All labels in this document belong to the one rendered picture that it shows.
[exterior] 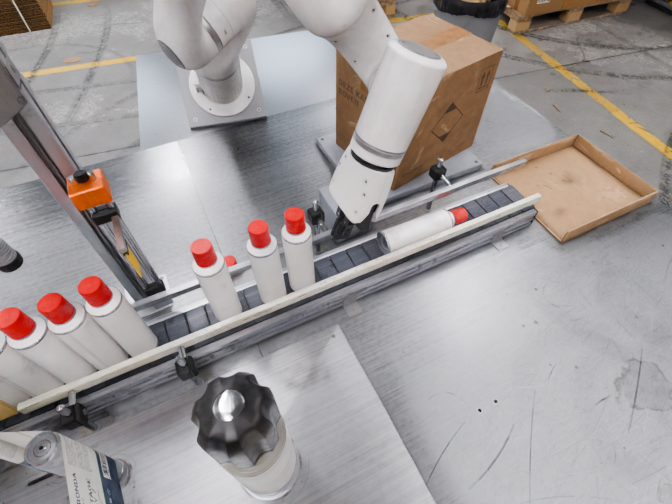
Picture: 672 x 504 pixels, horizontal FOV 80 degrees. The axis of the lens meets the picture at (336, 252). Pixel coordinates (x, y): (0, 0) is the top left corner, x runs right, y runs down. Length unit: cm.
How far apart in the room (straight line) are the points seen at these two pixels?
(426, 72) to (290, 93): 92
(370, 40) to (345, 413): 57
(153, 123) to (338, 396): 101
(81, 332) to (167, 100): 95
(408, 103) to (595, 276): 64
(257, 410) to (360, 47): 50
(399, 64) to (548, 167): 77
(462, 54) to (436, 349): 65
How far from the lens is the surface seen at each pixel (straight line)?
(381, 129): 59
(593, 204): 121
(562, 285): 100
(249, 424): 41
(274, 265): 69
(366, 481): 69
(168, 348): 77
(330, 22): 53
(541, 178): 122
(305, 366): 74
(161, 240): 103
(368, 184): 62
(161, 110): 145
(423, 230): 86
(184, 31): 92
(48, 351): 73
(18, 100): 62
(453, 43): 108
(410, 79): 56
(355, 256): 86
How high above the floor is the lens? 156
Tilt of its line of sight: 52 degrees down
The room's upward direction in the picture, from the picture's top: straight up
